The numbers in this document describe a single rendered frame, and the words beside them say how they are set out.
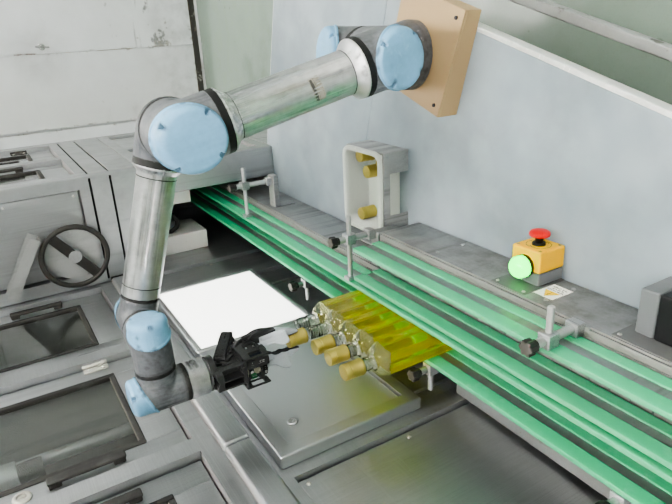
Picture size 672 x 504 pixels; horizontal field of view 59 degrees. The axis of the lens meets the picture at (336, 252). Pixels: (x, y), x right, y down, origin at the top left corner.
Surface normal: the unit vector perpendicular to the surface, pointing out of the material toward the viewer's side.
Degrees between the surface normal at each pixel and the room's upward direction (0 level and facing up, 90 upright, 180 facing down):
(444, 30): 5
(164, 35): 90
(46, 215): 90
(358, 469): 91
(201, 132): 80
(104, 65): 90
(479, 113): 0
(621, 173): 0
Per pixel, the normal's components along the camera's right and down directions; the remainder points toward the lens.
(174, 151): 0.37, 0.36
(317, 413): -0.04, -0.93
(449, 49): -0.88, 0.15
